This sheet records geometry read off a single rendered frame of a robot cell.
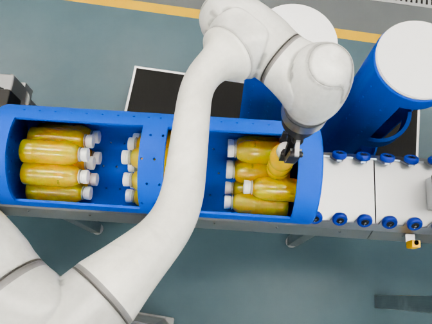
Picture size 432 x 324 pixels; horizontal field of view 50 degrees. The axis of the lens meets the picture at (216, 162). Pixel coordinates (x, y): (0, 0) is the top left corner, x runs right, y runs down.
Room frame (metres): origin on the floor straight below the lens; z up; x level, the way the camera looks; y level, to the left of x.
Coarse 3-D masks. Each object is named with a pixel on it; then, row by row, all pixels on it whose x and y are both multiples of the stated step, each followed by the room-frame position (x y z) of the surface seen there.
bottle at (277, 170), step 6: (276, 150) 0.33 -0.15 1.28; (270, 156) 0.33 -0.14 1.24; (276, 156) 0.32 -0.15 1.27; (270, 162) 0.32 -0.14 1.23; (276, 162) 0.31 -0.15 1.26; (282, 162) 0.31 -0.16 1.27; (270, 168) 0.31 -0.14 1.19; (276, 168) 0.30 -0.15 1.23; (282, 168) 0.30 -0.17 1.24; (288, 168) 0.30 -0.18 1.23; (270, 174) 0.31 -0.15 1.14; (276, 174) 0.30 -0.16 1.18; (282, 174) 0.30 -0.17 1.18; (288, 174) 0.31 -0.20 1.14
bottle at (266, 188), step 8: (256, 184) 0.28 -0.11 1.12; (264, 184) 0.28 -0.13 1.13; (272, 184) 0.28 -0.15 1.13; (280, 184) 0.28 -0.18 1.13; (288, 184) 0.28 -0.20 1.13; (256, 192) 0.26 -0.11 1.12; (264, 192) 0.26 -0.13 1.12; (272, 192) 0.26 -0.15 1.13; (280, 192) 0.26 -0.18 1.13; (288, 192) 0.26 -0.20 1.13; (272, 200) 0.24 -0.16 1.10; (280, 200) 0.24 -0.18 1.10; (288, 200) 0.24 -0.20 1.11
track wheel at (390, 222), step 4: (388, 216) 0.22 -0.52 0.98; (392, 216) 0.22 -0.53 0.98; (384, 220) 0.21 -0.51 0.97; (388, 220) 0.21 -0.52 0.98; (392, 220) 0.21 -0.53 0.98; (396, 220) 0.21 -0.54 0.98; (384, 224) 0.20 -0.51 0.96; (388, 224) 0.20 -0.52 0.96; (392, 224) 0.20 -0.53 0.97; (396, 224) 0.20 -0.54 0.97; (388, 228) 0.19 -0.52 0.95
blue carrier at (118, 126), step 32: (0, 128) 0.41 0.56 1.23; (96, 128) 0.48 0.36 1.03; (128, 128) 0.48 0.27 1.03; (160, 128) 0.41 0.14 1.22; (224, 128) 0.41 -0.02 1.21; (256, 128) 0.42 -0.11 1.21; (0, 160) 0.32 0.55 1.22; (160, 160) 0.32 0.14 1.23; (224, 160) 0.40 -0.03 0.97; (320, 160) 0.32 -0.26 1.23; (0, 192) 0.25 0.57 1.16; (96, 192) 0.29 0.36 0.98; (224, 192) 0.30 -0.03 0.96; (320, 192) 0.24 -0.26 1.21
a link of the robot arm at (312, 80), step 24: (288, 48) 0.38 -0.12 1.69; (312, 48) 0.35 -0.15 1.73; (336, 48) 0.35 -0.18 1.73; (264, 72) 0.35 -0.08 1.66; (288, 72) 0.34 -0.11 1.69; (312, 72) 0.31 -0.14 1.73; (336, 72) 0.31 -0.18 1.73; (288, 96) 0.31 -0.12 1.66; (312, 96) 0.29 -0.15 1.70; (336, 96) 0.29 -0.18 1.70; (312, 120) 0.28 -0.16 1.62
